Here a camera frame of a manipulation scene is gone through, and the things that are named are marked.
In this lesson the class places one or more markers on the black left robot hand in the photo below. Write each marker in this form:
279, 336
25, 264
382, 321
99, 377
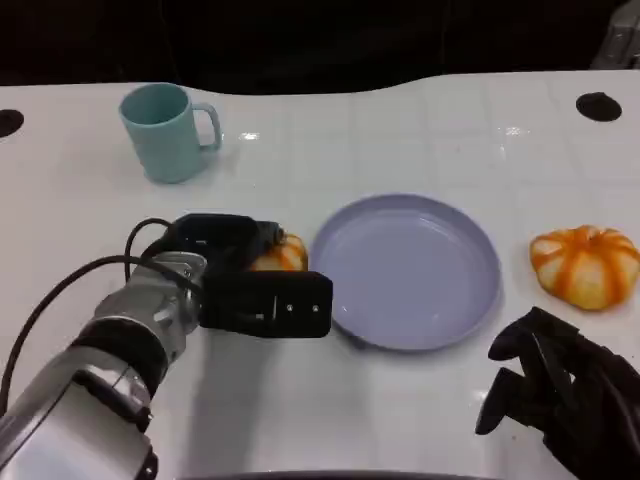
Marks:
215, 237

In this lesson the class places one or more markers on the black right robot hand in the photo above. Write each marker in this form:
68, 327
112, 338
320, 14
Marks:
590, 400

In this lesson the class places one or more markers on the orange white toy bread roll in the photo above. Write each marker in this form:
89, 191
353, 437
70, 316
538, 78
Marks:
582, 270
290, 255

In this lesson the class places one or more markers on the pale green mug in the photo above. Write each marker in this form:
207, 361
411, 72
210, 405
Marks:
165, 145

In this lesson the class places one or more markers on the lilac plate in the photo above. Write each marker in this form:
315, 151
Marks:
415, 270

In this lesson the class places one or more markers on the grey metal background object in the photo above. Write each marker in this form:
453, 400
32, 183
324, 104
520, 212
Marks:
620, 35

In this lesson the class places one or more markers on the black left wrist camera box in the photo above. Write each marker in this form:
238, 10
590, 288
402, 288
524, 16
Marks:
265, 307

